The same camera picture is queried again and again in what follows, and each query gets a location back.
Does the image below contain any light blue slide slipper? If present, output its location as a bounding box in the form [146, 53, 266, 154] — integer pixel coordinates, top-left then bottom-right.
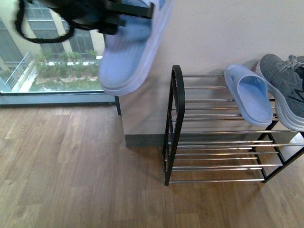
[224, 64, 273, 126]
[99, 0, 174, 96]

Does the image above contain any black cable loop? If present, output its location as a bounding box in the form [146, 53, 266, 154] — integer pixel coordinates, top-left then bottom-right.
[14, 0, 75, 44]

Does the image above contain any grey knit sneaker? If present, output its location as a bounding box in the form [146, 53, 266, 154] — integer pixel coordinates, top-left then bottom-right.
[256, 54, 304, 132]

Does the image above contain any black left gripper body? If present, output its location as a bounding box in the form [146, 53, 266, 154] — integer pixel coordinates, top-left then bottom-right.
[40, 0, 118, 35]

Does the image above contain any window frame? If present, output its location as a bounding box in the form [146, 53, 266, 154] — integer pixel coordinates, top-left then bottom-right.
[0, 0, 120, 108]

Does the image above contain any black metal shoe rack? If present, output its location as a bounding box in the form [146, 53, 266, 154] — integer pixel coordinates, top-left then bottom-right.
[162, 65, 304, 185]

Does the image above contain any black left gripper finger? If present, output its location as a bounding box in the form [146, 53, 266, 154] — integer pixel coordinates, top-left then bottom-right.
[104, 16, 126, 26]
[104, 0, 154, 19]

